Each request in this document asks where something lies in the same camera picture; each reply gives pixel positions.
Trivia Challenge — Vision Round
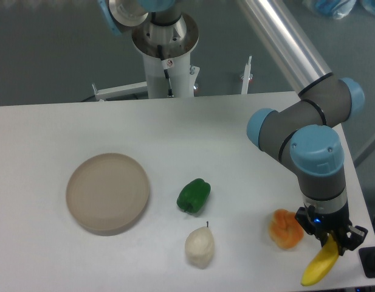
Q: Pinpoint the white right frame bracket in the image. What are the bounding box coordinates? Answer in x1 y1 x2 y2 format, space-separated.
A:
241 55 253 94

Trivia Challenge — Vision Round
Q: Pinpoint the blue plastic bag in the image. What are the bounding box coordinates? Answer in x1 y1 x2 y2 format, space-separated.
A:
302 0 375 20

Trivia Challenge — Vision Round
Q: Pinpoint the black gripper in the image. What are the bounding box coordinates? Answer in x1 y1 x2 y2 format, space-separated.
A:
295 198 368 256

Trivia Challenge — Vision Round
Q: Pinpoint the yellow banana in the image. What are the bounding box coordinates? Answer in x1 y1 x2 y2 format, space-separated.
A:
300 235 339 287

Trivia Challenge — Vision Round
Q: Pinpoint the black device at table edge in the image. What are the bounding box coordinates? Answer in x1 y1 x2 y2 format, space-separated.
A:
359 246 375 279

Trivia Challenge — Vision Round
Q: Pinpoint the white pear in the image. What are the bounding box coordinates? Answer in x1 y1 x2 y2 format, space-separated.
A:
185 221 215 269

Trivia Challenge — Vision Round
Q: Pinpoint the white left frame bracket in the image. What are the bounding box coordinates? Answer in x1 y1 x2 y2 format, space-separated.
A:
92 82 147 101

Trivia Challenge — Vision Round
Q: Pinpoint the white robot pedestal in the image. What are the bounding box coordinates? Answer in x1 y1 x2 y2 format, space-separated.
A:
132 13 200 99

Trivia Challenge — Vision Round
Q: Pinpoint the white frame bracket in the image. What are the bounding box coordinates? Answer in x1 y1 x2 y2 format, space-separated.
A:
92 82 147 101
241 55 253 94

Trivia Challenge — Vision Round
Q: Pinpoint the beige round plate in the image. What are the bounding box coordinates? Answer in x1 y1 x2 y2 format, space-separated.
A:
66 153 150 236

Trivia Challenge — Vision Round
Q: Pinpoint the green bell pepper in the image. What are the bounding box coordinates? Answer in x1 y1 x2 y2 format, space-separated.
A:
176 178 211 214

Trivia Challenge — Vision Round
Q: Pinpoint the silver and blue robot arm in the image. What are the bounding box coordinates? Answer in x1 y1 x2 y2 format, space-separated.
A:
98 1 368 255

